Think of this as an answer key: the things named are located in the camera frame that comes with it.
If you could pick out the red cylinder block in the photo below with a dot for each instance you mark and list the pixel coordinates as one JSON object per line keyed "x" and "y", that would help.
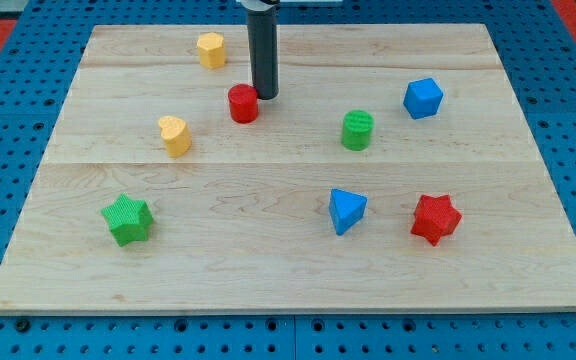
{"x": 243, "y": 103}

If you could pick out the light wooden board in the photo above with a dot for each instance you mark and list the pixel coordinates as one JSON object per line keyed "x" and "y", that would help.
{"x": 241, "y": 221}

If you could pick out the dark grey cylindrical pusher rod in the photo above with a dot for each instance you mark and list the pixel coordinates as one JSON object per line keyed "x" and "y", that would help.
{"x": 262, "y": 37}

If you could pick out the green star block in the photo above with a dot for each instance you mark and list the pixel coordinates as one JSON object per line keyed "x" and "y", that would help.
{"x": 128, "y": 220}

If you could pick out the blue cube block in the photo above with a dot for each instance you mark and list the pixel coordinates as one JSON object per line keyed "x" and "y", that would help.
{"x": 423, "y": 98}

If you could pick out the yellow heart block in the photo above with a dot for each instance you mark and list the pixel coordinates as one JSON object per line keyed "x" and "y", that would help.
{"x": 175, "y": 135}

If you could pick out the yellow hexagon block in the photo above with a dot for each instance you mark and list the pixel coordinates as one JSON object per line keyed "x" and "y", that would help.
{"x": 211, "y": 50}

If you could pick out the green cylinder block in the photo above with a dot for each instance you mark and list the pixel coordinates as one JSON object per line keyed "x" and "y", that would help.
{"x": 357, "y": 130}

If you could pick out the red star block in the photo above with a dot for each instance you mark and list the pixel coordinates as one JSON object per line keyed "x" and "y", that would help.
{"x": 434, "y": 218}

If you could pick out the blue triangle block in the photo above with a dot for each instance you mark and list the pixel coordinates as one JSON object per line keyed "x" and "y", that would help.
{"x": 345, "y": 208}

